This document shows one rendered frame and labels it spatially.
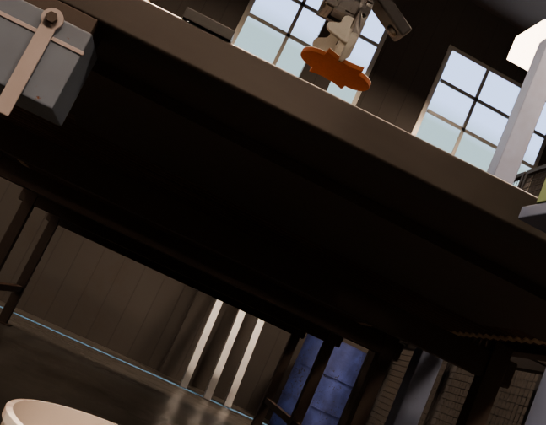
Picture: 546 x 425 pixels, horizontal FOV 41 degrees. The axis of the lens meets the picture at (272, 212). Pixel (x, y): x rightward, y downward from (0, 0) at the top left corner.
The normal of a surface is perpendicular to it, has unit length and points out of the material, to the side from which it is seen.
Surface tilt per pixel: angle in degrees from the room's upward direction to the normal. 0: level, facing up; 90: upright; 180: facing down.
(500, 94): 90
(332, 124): 90
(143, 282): 90
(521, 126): 90
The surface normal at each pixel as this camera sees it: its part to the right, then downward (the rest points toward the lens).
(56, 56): 0.16, -0.12
